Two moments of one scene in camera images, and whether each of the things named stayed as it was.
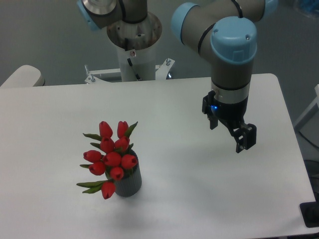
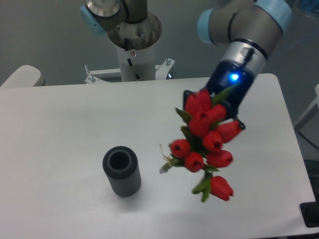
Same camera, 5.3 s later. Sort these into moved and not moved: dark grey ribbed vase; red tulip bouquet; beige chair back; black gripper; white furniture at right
Moved: black gripper; red tulip bouquet
Not moved: white furniture at right; dark grey ribbed vase; beige chair back
